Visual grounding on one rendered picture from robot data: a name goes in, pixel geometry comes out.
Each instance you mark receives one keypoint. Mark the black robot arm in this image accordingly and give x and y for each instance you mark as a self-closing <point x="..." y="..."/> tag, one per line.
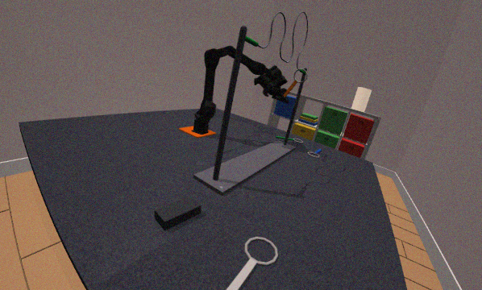
<point x="212" y="56"/>

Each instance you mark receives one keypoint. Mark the orange handle with grey loop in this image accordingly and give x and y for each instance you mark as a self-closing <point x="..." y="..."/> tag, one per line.
<point x="293" y="84"/>

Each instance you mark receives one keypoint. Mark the white hoop with straight handle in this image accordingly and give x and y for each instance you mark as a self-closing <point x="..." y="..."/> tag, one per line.
<point x="239" y="280"/>

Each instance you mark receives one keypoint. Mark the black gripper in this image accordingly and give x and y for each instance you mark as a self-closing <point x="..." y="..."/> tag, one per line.
<point x="276" y="92"/>

